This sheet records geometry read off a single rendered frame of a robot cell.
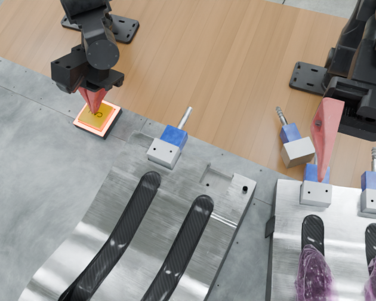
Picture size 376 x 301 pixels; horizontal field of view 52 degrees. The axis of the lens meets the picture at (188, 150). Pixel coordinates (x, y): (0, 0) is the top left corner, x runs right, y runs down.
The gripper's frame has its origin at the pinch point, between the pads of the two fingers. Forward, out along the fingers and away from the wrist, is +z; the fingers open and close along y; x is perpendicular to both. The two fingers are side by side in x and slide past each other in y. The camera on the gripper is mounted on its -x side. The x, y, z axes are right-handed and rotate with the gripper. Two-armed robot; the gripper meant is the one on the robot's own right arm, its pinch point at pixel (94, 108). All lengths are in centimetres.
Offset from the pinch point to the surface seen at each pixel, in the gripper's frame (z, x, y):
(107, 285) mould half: 9.4, -29.0, 23.9
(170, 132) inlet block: -5.0, -3.6, 20.0
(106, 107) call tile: -0.1, 2.0, 1.7
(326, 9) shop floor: 5, 153, 29
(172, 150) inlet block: -4.2, -7.4, 22.4
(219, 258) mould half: 5.6, -16.9, 38.1
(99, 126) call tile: 2.4, -2.0, 2.8
